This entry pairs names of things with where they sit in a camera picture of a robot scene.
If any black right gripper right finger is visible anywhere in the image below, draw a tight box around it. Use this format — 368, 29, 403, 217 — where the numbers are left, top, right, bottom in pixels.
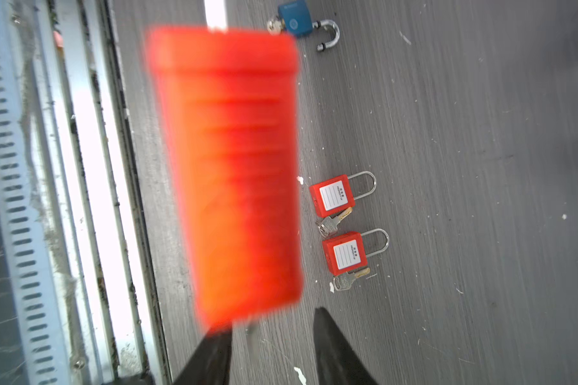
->
313, 307, 377, 384

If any red padlock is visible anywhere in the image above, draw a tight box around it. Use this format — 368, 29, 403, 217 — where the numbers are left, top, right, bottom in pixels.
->
146, 26, 303, 330
322, 228, 390, 277
309, 171, 377, 218

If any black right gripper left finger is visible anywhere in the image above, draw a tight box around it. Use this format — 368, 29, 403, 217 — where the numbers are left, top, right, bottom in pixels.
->
173, 329, 233, 385

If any brass key near padlocks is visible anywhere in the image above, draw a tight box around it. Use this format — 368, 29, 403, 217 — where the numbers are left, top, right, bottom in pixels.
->
331, 267, 371, 292

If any white slotted cable duct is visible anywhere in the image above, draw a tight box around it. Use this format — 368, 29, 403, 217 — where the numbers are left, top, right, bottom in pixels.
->
0, 1, 70, 384

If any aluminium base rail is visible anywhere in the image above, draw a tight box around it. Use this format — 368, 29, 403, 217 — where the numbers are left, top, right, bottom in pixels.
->
34, 1, 170, 384

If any blue padlock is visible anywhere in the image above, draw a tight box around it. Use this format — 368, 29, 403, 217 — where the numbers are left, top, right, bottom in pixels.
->
266, 0, 340, 52

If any silver key with ring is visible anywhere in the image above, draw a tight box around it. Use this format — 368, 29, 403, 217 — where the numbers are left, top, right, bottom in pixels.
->
316, 207, 353, 239

